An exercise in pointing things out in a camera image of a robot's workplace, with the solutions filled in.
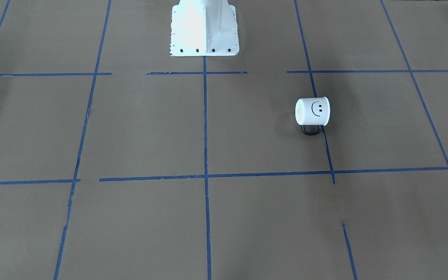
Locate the white smiley mug black handle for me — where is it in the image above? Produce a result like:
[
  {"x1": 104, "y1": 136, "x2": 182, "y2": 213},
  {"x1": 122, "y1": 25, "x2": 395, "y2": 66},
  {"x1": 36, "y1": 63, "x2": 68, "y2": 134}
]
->
[{"x1": 294, "y1": 97, "x2": 331, "y2": 136}]

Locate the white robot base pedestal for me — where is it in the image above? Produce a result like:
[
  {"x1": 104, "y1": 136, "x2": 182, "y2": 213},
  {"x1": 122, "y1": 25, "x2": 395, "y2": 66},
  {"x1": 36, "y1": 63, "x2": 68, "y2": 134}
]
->
[{"x1": 170, "y1": 0, "x2": 240, "y2": 57}]

